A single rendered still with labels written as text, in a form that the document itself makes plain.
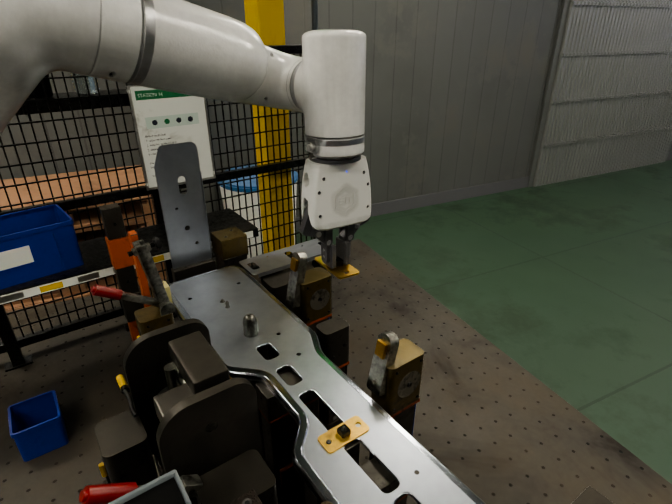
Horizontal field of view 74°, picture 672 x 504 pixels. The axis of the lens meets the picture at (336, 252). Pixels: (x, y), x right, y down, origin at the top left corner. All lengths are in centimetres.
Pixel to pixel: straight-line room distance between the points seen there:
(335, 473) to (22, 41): 64
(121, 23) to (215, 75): 10
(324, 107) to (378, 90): 344
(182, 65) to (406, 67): 373
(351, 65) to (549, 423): 103
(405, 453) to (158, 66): 63
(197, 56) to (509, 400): 114
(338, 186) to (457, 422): 79
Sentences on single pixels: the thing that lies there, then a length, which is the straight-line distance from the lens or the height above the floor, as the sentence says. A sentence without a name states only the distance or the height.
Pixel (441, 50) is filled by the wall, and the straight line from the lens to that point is 437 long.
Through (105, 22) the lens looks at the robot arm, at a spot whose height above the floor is 160.
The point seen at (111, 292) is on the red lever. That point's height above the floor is 113.
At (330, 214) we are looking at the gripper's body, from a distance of 65.
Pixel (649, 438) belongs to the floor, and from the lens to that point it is 252.
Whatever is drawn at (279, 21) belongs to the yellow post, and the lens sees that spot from 168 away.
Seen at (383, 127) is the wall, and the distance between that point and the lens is 413.
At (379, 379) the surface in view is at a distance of 87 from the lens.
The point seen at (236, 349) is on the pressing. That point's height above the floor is 100.
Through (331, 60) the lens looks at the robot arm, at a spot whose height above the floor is 156.
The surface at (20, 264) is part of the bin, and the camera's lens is 135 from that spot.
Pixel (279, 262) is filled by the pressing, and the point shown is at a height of 100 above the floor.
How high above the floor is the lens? 160
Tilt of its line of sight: 26 degrees down
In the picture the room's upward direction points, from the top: straight up
